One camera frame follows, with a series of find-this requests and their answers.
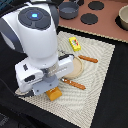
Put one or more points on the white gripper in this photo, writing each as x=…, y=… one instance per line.
x=35, y=80

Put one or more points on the yellow toy bread loaf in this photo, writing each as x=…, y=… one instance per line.
x=54, y=93

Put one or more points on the yellow butter box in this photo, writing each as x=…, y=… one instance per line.
x=74, y=44

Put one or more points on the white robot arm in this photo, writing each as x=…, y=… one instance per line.
x=31, y=29

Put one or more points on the beige round plate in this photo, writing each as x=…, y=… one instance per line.
x=78, y=68

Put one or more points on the white woven placemat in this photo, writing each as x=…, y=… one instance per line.
x=75, y=105

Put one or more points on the grey pot on stove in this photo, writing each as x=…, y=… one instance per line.
x=68, y=10

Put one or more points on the pink toy stove board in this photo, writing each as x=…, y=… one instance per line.
x=106, y=25

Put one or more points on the beige bowl on stove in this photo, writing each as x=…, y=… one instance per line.
x=123, y=14

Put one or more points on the fork with orange handle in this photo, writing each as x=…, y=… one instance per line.
x=74, y=84

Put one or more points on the knife with orange handle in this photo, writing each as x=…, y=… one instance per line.
x=88, y=59

